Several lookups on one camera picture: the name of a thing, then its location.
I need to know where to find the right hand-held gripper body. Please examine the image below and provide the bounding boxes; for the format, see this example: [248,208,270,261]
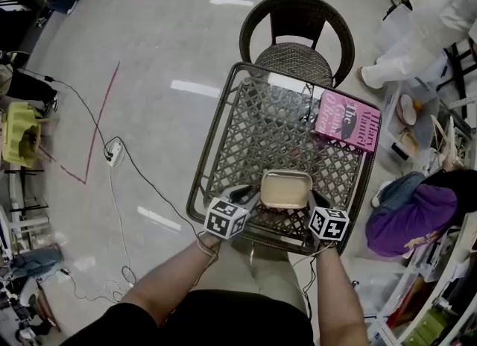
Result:
[307,195,351,244]

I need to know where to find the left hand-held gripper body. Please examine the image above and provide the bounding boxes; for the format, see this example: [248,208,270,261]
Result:
[203,191,259,242]

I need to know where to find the beige plastic lunch box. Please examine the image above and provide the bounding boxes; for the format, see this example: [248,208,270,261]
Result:
[259,169,314,210]

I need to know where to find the person's left forearm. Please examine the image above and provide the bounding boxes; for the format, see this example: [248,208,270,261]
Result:
[119,230,223,329]

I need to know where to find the person's right forearm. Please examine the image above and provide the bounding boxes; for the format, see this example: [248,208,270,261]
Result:
[311,239,370,346]

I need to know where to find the wicker glass-top table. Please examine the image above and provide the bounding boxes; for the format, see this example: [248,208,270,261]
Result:
[185,61,383,257]

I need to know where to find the person's beige trousers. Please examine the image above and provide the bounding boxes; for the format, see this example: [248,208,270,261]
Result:
[223,242,312,315]

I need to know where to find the clear plastic box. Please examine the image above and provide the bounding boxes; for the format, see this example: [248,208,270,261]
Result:
[350,262,414,319]

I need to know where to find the pink book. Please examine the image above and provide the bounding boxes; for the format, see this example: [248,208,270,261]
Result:
[312,89,382,154]

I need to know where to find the person's black shirt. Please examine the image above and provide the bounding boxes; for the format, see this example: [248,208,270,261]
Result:
[59,289,316,346]

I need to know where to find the black eyeglasses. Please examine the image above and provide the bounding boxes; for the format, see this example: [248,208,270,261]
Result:
[299,82,318,125]

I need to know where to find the pink plate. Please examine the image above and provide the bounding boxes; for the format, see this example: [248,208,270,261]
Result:
[397,93,417,126]

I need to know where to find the white power strip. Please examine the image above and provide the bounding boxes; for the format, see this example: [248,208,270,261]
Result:
[103,137,126,169]

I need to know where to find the white shelf rack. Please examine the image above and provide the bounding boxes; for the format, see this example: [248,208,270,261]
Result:
[368,90,477,346]

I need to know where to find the clear plastic storage bin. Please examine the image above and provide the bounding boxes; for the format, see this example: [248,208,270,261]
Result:
[379,81,440,169]

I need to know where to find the dark wicker chair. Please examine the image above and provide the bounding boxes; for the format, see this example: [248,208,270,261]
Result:
[238,0,356,88]

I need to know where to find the yellow plastic crate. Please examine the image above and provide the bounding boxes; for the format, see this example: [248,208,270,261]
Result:
[1,101,42,169]

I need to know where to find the black power cable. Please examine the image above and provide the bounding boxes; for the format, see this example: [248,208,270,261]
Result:
[22,68,208,239]

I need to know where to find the white power cable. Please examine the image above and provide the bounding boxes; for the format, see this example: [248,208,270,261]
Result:
[107,165,135,289]

